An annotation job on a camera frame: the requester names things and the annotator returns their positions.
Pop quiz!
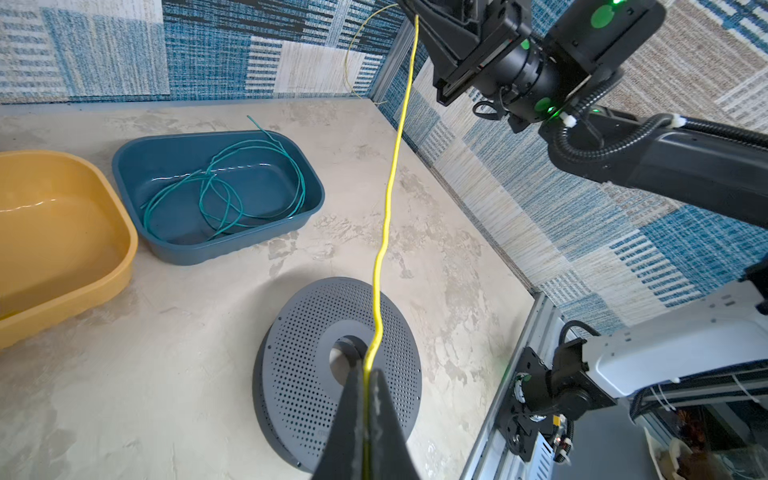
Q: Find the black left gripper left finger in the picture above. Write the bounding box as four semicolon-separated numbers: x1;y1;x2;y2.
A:
311;364;364;480

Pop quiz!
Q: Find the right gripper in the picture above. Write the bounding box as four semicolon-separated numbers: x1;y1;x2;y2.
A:
397;0;532;106

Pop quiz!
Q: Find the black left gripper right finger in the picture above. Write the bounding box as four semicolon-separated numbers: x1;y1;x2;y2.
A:
365;369;419;480

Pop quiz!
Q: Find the yellow cable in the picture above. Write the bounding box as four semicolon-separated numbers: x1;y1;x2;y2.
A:
343;2;421;480

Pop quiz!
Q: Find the dark grey perforated spool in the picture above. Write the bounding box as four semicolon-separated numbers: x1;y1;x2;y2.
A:
253;277;422;473

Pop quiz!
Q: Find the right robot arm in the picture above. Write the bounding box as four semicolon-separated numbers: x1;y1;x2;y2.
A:
402;1;767;467

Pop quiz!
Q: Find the teal plastic bin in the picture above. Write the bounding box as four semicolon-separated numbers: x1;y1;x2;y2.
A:
112;129;325;266

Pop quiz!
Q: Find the yellow plastic bin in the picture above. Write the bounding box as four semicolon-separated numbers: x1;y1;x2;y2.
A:
1;150;138;348

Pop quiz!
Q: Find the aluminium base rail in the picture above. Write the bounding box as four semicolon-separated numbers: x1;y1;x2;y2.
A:
458;292;768;480

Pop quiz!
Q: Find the green cable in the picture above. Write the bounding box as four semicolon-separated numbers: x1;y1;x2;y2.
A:
140;115;307;241

